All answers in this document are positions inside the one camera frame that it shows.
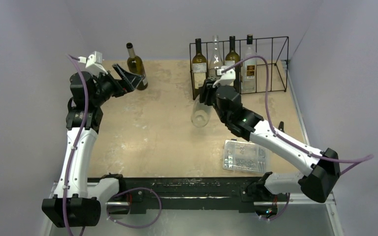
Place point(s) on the black pliers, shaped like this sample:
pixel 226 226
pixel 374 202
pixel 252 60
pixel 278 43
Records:
pixel 281 126

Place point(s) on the tall clear glass bottle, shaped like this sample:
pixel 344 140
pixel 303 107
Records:
pixel 201 113

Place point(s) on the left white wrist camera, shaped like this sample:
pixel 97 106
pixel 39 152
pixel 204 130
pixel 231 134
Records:
pixel 93 64

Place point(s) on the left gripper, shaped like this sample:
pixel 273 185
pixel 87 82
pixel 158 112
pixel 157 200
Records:
pixel 131 80

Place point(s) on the clear slender glass bottle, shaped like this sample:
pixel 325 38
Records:
pixel 216 60

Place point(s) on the black wire wine rack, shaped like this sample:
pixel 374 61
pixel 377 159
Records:
pixel 272 60

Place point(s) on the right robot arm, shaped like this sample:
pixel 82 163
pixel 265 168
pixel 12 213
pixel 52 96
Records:
pixel 319 170

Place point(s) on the black aluminium mounting rail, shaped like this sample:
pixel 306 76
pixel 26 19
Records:
pixel 241 194

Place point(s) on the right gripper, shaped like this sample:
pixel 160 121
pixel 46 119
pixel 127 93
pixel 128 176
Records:
pixel 206 92

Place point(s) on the dark green wine bottle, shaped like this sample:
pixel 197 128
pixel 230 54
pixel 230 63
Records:
pixel 199 68

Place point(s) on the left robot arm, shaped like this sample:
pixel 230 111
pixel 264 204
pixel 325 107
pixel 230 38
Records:
pixel 75 203

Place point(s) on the clear plastic screw box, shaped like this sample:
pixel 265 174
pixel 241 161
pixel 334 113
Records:
pixel 245 157

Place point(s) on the dark green bottle white label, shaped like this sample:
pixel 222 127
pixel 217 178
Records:
pixel 232 58

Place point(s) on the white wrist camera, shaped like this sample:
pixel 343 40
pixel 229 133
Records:
pixel 224 77
pixel 93 64

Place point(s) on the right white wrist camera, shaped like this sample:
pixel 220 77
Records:
pixel 224 77

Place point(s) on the clear bottle black cap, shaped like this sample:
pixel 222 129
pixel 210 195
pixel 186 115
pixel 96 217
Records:
pixel 249 66

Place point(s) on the green bottle silver foil neck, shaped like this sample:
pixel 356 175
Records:
pixel 136 66

